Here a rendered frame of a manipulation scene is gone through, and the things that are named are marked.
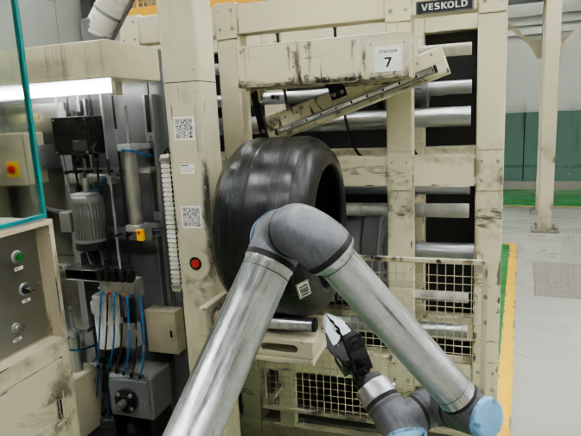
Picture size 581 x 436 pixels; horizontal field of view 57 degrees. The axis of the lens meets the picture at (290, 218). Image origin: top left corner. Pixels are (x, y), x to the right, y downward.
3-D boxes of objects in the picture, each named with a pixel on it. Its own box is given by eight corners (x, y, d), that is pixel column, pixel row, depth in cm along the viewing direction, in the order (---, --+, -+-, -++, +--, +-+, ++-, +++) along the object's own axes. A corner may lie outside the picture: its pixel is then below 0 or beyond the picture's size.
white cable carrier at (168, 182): (172, 291, 187) (159, 154, 178) (179, 286, 191) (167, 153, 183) (182, 291, 185) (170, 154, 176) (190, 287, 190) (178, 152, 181)
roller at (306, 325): (213, 306, 175) (218, 314, 178) (209, 318, 172) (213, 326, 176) (316, 315, 164) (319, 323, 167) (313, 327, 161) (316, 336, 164)
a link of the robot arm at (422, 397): (478, 416, 128) (438, 440, 123) (446, 407, 138) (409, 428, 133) (465, 379, 128) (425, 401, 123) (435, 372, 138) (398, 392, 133)
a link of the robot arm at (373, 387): (366, 403, 126) (399, 382, 128) (354, 385, 129) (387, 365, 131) (365, 414, 133) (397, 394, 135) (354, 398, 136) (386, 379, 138)
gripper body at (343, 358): (332, 359, 143) (356, 398, 136) (331, 346, 136) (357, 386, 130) (356, 345, 145) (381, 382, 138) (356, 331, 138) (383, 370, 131)
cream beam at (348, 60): (237, 89, 191) (233, 46, 188) (263, 91, 214) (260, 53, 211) (410, 77, 171) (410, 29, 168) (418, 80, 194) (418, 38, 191)
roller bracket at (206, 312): (200, 336, 172) (197, 308, 170) (249, 296, 209) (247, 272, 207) (209, 337, 171) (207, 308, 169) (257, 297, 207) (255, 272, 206)
